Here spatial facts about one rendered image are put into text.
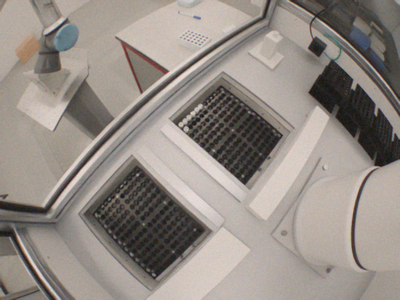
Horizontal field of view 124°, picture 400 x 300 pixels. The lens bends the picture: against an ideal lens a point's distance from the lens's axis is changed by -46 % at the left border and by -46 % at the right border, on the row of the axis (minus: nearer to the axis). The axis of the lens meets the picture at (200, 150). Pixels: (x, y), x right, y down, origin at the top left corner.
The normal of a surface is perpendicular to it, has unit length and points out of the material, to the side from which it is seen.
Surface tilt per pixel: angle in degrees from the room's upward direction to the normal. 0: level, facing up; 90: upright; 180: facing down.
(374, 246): 88
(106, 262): 0
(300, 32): 90
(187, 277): 0
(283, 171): 0
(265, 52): 90
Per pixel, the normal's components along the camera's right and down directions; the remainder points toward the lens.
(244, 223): 0.03, -0.29
